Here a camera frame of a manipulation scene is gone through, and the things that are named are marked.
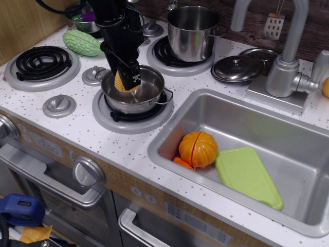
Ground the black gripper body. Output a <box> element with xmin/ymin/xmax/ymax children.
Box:
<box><xmin>95</xmin><ymin>10</ymin><xmax>143</xmax><ymax>72</ymax></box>

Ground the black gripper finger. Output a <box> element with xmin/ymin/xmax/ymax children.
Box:
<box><xmin>117</xmin><ymin>63</ymin><xmax>141</xmax><ymax>90</ymax></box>

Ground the yellow toy corn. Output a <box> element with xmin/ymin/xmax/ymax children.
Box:
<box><xmin>114</xmin><ymin>72</ymin><xmax>139</xmax><ymax>93</ymax></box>

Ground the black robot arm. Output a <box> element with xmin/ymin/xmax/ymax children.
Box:
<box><xmin>88</xmin><ymin>1</ymin><xmax>144</xmax><ymax>91</ymax></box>

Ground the small steel pan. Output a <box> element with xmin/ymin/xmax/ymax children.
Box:
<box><xmin>101</xmin><ymin>65</ymin><xmax>173</xmax><ymax>114</ymax></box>

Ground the back stove knob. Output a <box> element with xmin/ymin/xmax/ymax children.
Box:
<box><xmin>142</xmin><ymin>20</ymin><xmax>164</xmax><ymax>38</ymax></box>

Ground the back right stove burner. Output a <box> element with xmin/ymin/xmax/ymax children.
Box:
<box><xmin>147</xmin><ymin>36</ymin><xmax>215</xmax><ymax>77</ymax></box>

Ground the stove burner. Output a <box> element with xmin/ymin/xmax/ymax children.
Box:
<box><xmin>5</xmin><ymin>46</ymin><xmax>80</xmax><ymax>92</ymax></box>
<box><xmin>147</xmin><ymin>36</ymin><xmax>215</xmax><ymax>77</ymax></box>
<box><xmin>92</xmin><ymin>90</ymin><xmax>174</xmax><ymax>134</ymax></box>

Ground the front right stove burner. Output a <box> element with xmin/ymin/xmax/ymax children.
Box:
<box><xmin>92</xmin><ymin>90</ymin><xmax>174</xmax><ymax>134</ymax></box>

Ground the front left stove knob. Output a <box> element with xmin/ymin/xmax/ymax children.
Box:
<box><xmin>43</xmin><ymin>95</ymin><xmax>77</xmax><ymax>118</ymax></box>

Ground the front left stove burner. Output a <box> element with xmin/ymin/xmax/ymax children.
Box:
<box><xmin>5</xmin><ymin>46</ymin><xmax>80</xmax><ymax>92</ymax></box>

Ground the metal masher utensil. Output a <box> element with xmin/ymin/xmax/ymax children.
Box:
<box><xmin>140</xmin><ymin>37</ymin><xmax>151</xmax><ymax>46</ymax></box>

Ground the steel bowl back left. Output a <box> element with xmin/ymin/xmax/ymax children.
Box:
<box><xmin>64</xmin><ymin>2</ymin><xmax>101</xmax><ymax>34</ymax></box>

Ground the green toy bitter gourd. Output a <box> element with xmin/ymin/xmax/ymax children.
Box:
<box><xmin>62</xmin><ymin>29</ymin><xmax>102</xmax><ymax>57</ymax></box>

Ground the tall steel pot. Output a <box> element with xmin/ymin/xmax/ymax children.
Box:
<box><xmin>167</xmin><ymin>6</ymin><xmax>228</xmax><ymax>62</ymax></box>

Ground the orange toy slice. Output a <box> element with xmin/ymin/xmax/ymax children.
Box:
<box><xmin>172</xmin><ymin>157</ymin><xmax>195</xmax><ymax>171</ymax></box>

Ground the orange toy pumpkin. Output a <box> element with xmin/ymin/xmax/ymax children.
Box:
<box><xmin>178</xmin><ymin>131</ymin><xmax>218</xmax><ymax>168</ymax></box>

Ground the large oven dial knob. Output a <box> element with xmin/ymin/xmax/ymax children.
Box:
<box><xmin>72</xmin><ymin>155</ymin><xmax>105</xmax><ymax>187</ymax></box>

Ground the dark steel pot lid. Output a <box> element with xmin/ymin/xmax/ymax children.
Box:
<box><xmin>211</xmin><ymin>55</ymin><xmax>262</xmax><ymax>83</ymax></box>

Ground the left edge oven knob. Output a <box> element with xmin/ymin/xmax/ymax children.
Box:
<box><xmin>0</xmin><ymin>114</ymin><xmax>20</xmax><ymax>139</ymax></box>

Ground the green plastic cutting board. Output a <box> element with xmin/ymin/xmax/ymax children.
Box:
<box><xmin>214</xmin><ymin>147</ymin><xmax>284</xmax><ymax>210</ymax></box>

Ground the hanging slotted spatula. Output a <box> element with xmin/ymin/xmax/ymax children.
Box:
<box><xmin>261</xmin><ymin>1</ymin><xmax>285</xmax><ymax>41</ymax></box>

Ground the silver toy faucet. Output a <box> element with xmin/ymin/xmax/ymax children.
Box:
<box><xmin>245</xmin><ymin>0</ymin><xmax>328</xmax><ymax>115</ymax></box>

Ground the silver sink basin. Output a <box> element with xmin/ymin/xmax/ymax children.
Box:
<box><xmin>148</xmin><ymin>89</ymin><xmax>328</xmax><ymax>237</ymax></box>

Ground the yellow toy lemon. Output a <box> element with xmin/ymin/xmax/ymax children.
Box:
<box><xmin>322</xmin><ymin>78</ymin><xmax>329</xmax><ymax>98</ymax></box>

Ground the black cable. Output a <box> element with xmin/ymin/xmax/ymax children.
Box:
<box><xmin>34</xmin><ymin>0</ymin><xmax>87</xmax><ymax>15</ymax></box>

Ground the left oven door handle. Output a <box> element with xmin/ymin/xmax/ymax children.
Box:
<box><xmin>1</xmin><ymin>144</ymin><xmax>102</xmax><ymax>210</ymax></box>

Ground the oven door handle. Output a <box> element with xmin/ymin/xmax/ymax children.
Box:
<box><xmin>1</xmin><ymin>144</ymin><xmax>102</xmax><ymax>210</ymax></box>
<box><xmin>118</xmin><ymin>208</ymin><xmax>169</xmax><ymax>247</ymax></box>

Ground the right oven door handle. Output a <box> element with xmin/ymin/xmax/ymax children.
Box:
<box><xmin>118</xmin><ymin>208</ymin><xmax>169</xmax><ymax>247</ymax></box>

